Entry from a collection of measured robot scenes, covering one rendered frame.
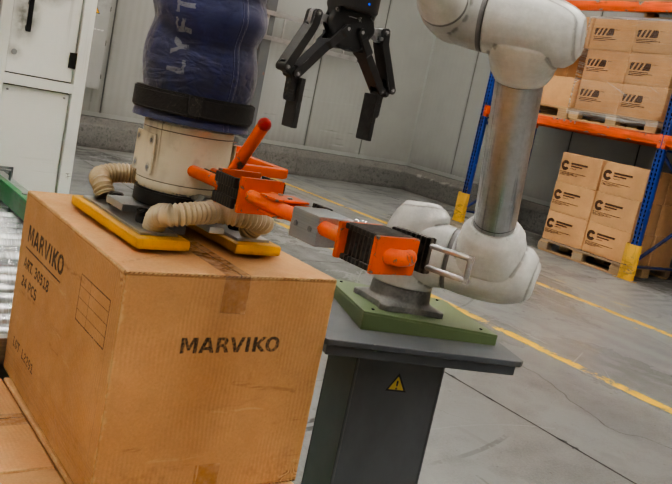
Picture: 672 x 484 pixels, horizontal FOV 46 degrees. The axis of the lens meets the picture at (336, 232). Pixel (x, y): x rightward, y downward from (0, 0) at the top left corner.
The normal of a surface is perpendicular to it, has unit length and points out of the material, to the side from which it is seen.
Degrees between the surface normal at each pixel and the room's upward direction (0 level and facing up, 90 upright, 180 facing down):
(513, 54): 124
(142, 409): 90
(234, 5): 69
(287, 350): 90
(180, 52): 73
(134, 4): 90
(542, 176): 90
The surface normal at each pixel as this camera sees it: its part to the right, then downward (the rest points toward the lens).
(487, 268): -0.28, 0.50
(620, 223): -0.82, -0.02
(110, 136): 0.55, 0.25
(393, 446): 0.25, 0.21
